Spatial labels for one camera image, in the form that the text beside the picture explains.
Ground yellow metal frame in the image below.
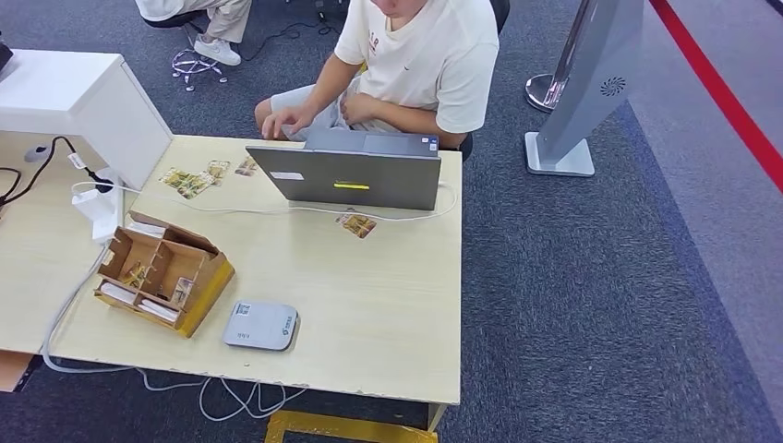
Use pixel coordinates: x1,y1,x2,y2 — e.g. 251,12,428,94
264,409,440,443

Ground grey laptop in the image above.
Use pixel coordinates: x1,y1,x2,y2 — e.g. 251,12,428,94
246,126,443,212

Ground autumn print room key card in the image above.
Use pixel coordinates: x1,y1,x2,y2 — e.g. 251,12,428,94
177,172,216,200

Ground white paper slip stack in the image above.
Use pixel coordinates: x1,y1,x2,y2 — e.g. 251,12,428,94
137,297,180,323
99,281,137,305
125,221,167,238

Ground grey card reader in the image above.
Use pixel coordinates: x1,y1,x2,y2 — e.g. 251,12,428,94
221,300,300,353

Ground chrome stanchion post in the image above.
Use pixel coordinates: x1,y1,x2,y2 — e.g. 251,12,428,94
524,0,597,114

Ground person's right hand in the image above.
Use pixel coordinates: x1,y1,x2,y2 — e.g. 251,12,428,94
261,104,317,142

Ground white power adapter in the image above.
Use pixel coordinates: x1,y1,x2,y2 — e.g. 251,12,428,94
71,168,124,245

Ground person's left hand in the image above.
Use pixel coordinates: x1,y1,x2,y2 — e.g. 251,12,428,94
340,91,380,126

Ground cardboard organizer box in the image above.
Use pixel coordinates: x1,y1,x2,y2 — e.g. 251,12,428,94
93,210,236,340

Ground black cable with plug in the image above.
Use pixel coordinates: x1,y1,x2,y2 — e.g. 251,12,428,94
0,135,115,206

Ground grey kiosk stand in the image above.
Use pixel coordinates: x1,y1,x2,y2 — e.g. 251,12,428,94
524,0,646,178

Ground black floor cable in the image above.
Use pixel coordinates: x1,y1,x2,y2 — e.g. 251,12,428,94
241,18,343,63

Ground white cabinet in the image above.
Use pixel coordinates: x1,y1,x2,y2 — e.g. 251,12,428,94
0,48,175,191

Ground background person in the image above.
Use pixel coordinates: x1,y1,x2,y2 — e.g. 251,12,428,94
134,0,253,67

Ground looped black cable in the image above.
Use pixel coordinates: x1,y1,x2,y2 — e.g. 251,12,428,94
0,166,23,203

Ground black stool chrome base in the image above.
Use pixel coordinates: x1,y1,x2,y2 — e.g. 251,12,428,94
141,8,229,93

